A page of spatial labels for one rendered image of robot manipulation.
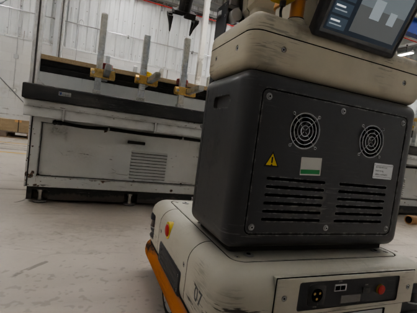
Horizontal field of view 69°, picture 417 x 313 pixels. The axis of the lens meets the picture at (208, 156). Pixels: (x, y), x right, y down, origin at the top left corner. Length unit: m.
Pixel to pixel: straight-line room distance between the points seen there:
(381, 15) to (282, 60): 0.26
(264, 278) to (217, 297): 0.10
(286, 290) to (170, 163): 1.65
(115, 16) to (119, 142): 7.61
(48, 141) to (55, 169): 0.18
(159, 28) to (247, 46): 9.03
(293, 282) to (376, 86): 0.52
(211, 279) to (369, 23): 0.66
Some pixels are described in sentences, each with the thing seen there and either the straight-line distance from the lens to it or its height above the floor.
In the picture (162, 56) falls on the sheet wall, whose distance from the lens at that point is 9.48.
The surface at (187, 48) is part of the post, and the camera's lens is 2.02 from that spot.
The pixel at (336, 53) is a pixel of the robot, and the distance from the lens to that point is 0.80.
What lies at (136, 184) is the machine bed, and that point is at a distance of 2.15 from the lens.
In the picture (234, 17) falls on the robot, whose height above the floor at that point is 0.98.
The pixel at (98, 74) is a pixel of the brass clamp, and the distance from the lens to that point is 1.88.
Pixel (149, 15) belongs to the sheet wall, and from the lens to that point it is 9.70.
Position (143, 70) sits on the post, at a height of 0.88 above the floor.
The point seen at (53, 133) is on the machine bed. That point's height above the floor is 0.44.
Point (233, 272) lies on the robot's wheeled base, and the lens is 0.64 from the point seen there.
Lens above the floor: 0.53
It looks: 3 degrees down
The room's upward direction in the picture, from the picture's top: 7 degrees clockwise
